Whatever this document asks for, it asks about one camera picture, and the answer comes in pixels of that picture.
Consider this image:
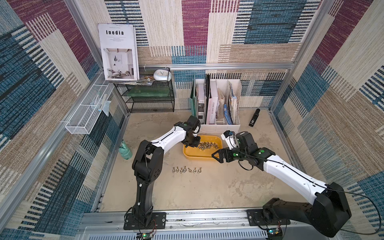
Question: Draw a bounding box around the yellow oval storage tray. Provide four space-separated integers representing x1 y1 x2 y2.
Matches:
183 135 223 161

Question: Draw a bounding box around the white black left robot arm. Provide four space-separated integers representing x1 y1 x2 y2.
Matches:
125 116 201 229

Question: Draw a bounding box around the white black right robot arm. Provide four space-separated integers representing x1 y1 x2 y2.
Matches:
212 131 352 238

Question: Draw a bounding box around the green folder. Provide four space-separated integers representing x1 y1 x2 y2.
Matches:
189 77 198 117

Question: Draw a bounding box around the white pink book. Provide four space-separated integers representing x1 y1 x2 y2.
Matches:
206 80 219 125

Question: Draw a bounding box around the black stapler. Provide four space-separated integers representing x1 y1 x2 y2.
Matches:
249 109 260 127

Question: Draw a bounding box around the white perforated file organizer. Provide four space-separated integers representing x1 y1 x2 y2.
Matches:
189 77 242 134

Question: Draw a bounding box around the blue booklet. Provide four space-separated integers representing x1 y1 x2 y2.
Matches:
224 104 233 125

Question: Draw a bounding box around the white round alarm clock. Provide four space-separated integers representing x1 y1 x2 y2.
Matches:
153 69 172 82

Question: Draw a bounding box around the green spray bottle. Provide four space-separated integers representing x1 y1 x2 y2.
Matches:
119 140 133 160

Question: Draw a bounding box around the white Inedia magazine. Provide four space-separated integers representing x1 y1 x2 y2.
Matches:
98 24 140 82

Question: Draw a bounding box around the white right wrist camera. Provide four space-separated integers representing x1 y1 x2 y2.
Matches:
221 130 237 150

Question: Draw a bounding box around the black wire mesh shelf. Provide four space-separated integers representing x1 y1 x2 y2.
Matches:
113 67 175 113

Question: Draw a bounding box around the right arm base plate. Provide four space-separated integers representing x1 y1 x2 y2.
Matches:
246 209 291 226

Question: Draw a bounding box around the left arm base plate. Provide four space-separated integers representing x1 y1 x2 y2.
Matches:
123 212 167 231

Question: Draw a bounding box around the white wire wall basket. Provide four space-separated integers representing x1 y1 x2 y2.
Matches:
65 84 114 135

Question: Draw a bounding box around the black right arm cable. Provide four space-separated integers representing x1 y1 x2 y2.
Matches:
236 151 382 236

